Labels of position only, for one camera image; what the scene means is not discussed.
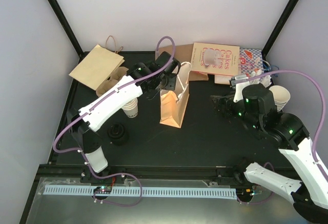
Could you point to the blue checkered paper bag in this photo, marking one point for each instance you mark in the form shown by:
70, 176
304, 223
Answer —
249, 59

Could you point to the orange paper bag white handles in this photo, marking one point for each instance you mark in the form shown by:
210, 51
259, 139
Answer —
173, 104

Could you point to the yellow kraft paper bag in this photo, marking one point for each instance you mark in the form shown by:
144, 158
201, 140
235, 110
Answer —
96, 67

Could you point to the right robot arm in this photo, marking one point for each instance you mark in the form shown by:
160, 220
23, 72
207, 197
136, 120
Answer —
286, 131

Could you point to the stack of pulp cup carriers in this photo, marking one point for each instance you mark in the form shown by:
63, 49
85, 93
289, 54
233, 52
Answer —
114, 78

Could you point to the brown flat paper bag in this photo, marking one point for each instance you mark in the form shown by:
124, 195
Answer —
183, 53

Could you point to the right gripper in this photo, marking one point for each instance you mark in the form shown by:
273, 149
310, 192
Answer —
222, 100

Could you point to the cup of white straws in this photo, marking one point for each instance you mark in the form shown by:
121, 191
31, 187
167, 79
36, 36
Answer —
266, 81

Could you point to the cakes printed paper bag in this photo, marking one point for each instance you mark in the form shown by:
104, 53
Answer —
215, 59

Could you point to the stack of black cup lids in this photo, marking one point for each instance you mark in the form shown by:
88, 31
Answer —
118, 134

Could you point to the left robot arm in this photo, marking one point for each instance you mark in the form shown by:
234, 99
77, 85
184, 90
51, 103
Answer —
89, 119

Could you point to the stack of white paper cups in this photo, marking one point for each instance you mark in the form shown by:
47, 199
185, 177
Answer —
131, 108

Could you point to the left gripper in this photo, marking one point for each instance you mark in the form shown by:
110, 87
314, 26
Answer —
171, 84

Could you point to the stack of plain paper cups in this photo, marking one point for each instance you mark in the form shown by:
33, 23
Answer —
281, 96

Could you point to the white slotted cable duct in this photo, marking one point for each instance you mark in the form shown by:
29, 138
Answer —
162, 192

